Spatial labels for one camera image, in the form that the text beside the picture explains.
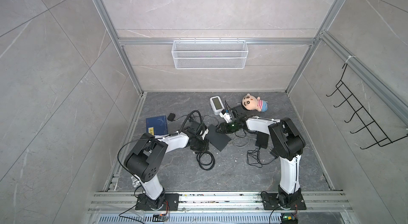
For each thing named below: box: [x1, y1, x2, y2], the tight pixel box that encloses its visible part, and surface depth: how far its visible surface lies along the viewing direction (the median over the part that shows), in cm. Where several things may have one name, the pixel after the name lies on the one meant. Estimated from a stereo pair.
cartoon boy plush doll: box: [241, 93, 269, 112], surface depth 106 cm
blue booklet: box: [145, 115, 169, 136], surface depth 103 cm
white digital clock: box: [209, 95, 225, 116], surface depth 112 cm
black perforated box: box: [204, 124, 232, 152], surface depth 96 cm
